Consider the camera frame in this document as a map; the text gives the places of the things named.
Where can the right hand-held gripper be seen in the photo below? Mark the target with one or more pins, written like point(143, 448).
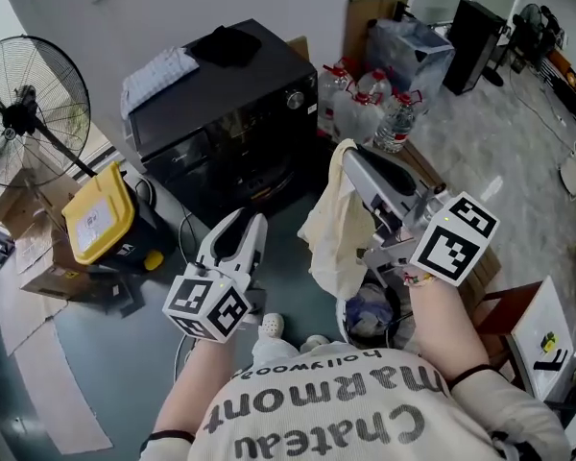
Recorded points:
point(451, 248)

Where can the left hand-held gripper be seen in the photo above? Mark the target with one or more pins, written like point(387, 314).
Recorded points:
point(206, 305)

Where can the cream clothes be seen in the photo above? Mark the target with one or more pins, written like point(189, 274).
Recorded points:
point(336, 228)

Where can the black washing machine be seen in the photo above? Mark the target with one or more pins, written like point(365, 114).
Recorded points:
point(230, 128)

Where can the white laundry basket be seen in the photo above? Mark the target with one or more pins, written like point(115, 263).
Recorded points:
point(405, 334)

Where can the person's right forearm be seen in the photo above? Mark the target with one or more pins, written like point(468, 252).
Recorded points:
point(446, 334)

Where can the person's left forearm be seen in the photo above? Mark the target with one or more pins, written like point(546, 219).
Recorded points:
point(197, 387)

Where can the clear ribbed water bottle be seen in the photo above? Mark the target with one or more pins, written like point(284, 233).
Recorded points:
point(396, 125)

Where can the person's white left shoe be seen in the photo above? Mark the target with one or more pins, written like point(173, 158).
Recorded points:
point(271, 324)

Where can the person's white shoe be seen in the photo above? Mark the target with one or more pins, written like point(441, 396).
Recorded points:
point(271, 324)
point(315, 343)

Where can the person's white trousers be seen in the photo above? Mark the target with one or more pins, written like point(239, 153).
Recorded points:
point(273, 351)

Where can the wooden slat bench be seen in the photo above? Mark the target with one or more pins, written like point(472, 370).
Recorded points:
point(485, 267)

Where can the plastic-wrapped grey appliance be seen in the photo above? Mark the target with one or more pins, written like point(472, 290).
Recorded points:
point(413, 60)

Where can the person's white right shoe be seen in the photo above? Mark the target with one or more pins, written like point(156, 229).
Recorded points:
point(315, 343)

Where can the black bin with yellow lid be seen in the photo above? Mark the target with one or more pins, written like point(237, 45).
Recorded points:
point(96, 214)

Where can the tall black cabinet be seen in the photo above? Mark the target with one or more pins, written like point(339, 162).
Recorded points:
point(472, 46)

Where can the upright cardboard panel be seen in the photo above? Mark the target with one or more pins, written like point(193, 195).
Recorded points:
point(365, 22)

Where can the brown cardboard box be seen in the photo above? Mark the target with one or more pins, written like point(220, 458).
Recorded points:
point(24, 219)
point(57, 281)

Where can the white checked cloth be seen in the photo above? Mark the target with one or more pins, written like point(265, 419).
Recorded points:
point(153, 77)

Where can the person's cream printed shirt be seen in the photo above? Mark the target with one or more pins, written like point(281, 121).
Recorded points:
point(341, 411)

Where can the black folded cloth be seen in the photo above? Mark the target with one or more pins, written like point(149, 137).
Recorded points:
point(225, 46)

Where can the white-topped brown table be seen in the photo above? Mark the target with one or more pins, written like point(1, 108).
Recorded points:
point(547, 315)

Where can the orange striped sofa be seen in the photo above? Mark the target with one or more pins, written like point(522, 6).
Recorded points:
point(571, 89)

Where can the small black standing fan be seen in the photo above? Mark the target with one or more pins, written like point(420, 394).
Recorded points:
point(528, 22)

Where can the small yellow green toy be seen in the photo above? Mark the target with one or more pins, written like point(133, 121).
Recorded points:
point(548, 343)

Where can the flat cardboard sheet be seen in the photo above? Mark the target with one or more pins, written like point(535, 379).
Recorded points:
point(57, 392)

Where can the black L-shaped tool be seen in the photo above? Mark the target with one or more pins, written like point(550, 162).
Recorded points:
point(552, 360)

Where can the large black standing fan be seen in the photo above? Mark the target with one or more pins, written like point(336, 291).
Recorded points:
point(24, 113)

